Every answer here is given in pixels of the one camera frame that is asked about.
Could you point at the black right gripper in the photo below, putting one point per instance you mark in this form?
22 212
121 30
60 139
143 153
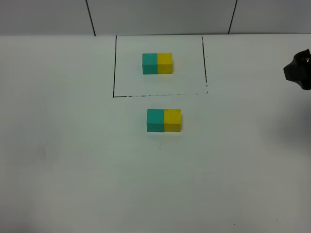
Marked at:
299 70

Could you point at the yellow template block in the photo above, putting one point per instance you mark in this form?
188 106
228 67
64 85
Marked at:
164 63

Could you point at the teal template block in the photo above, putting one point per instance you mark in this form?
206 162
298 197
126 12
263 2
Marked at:
149 63

